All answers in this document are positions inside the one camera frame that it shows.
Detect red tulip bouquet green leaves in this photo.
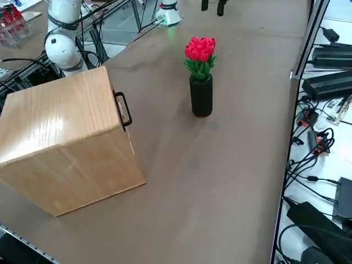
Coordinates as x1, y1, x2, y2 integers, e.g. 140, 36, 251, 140
183, 36, 218, 82

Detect black cylindrical vase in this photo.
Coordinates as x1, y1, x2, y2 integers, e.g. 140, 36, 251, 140
189, 73, 213, 118

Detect small black power adapter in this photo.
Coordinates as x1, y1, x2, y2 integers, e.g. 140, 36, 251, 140
321, 27, 340, 42

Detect black hub orange ports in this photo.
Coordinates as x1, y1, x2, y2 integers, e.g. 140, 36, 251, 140
307, 129, 332, 156
295, 108, 320, 127

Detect clear acrylic shelf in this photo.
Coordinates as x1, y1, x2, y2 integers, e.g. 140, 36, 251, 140
0, 5, 31, 50

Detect wooden drawer box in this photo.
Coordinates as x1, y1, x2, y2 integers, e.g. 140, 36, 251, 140
0, 65, 147, 217

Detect aluminium profile post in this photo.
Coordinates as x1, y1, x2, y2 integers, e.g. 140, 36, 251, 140
290, 0, 331, 80

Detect black drawer handle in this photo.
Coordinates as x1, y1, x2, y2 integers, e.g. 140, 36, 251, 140
114, 92, 133, 132

